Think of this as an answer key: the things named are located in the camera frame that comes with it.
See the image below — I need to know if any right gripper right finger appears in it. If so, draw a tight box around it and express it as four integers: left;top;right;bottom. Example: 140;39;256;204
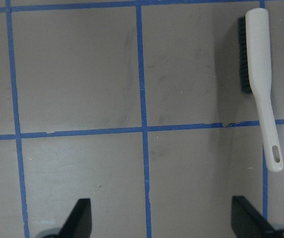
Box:
231;196;279;238

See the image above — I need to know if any white hand brush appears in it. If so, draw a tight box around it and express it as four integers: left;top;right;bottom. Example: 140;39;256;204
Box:
237;8;284;172

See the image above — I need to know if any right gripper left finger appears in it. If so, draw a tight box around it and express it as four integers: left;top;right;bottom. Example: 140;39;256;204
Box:
57;198;92;238

